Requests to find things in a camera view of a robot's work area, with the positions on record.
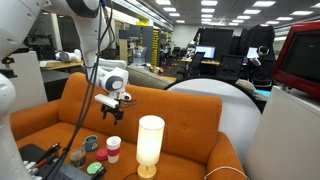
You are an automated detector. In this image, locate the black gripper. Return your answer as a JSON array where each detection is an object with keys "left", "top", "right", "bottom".
[{"left": 100, "top": 103, "right": 125, "bottom": 126}]

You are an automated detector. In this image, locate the white and pink cup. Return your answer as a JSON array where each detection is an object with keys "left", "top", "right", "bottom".
[{"left": 106, "top": 135, "right": 122, "bottom": 164}]

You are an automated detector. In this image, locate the teal ceramic mug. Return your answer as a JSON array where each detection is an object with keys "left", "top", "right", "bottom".
[{"left": 81, "top": 134, "right": 99, "bottom": 153}]

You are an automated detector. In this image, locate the pink round lid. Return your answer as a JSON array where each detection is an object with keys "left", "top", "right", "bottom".
[{"left": 95, "top": 148, "right": 109, "bottom": 162}]

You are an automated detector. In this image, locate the white lamp with wooden base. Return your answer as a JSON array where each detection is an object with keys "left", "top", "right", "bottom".
[{"left": 135, "top": 114, "right": 166, "bottom": 180}]

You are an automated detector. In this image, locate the orange sofa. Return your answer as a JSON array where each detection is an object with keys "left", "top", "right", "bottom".
[{"left": 9, "top": 72, "right": 248, "bottom": 180}]

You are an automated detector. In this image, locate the clear glass jar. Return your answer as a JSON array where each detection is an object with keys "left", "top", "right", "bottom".
[{"left": 69, "top": 147, "right": 87, "bottom": 169}]

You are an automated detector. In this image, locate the green round lid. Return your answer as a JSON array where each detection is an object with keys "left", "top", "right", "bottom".
[{"left": 86, "top": 161, "right": 104, "bottom": 176}]

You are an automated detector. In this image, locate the grey cushion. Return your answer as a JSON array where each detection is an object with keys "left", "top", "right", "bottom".
[{"left": 126, "top": 64, "right": 174, "bottom": 90}]

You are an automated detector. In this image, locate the black perforated box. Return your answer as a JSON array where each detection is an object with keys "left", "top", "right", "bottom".
[{"left": 34, "top": 157, "right": 108, "bottom": 180}]

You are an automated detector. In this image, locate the black and red pen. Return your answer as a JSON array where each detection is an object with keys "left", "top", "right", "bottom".
[{"left": 34, "top": 142, "right": 63, "bottom": 168}]

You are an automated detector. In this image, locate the wooden desk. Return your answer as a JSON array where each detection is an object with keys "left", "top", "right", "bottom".
[{"left": 39, "top": 59, "right": 86, "bottom": 72}]

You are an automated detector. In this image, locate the white robot part on desk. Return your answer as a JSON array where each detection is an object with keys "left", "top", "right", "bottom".
[{"left": 54, "top": 48, "right": 83, "bottom": 64}]

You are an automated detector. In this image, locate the yellow and black shelf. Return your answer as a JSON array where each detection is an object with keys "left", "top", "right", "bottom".
[{"left": 151, "top": 28, "right": 162, "bottom": 68}]

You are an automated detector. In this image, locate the black flat pad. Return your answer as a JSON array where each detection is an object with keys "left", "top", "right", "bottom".
[{"left": 18, "top": 143, "right": 51, "bottom": 164}]

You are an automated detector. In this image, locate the white partition panel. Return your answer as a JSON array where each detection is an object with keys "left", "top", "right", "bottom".
[{"left": 7, "top": 50, "right": 49, "bottom": 113}]

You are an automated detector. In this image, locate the black slim office chair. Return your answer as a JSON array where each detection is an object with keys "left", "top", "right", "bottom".
[{"left": 175, "top": 51, "right": 206, "bottom": 81}]

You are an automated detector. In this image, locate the lit wide computer monitor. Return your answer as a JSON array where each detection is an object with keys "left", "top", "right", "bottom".
[{"left": 194, "top": 45, "right": 217, "bottom": 60}]

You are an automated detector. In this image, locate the white round table top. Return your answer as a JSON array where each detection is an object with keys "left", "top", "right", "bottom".
[{"left": 163, "top": 77, "right": 263, "bottom": 166}]

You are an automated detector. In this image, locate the black wide office chair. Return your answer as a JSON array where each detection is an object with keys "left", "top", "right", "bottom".
[{"left": 215, "top": 54, "right": 245, "bottom": 83}]

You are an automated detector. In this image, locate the black curtain booth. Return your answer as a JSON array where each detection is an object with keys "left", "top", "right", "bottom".
[{"left": 195, "top": 27, "right": 235, "bottom": 62}]

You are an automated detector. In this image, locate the lit small computer monitor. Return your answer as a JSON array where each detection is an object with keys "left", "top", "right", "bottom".
[{"left": 246, "top": 46, "right": 260, "bottom": 60}]

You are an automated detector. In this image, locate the person with headphones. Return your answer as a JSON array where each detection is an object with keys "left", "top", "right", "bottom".
[{"left": 247, "top": 44, "right": 277, "bottom": 88}]

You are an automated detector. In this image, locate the white board panel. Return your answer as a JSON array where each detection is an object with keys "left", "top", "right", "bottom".
[{"left": 244, "top": 85, "right": 320, "bottom": 180}]

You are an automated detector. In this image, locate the red framed screen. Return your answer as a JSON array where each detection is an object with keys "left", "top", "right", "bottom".
[{"left": 270, "top": 20, "right": 320, "bottom": 101}]

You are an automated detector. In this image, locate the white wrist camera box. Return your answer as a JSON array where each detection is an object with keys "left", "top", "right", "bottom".
[{"left": 94, "top": 93, "right": 120, "bottom": 110}]

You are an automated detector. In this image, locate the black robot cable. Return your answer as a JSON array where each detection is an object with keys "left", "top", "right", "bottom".
[{"left": 44, "top": 0, "right": 116, "bottom": 180}]

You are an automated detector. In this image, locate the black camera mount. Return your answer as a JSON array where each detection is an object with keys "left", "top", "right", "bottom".
[{"left": 0, "top": 48, "right": 30, "bottom": 80}]

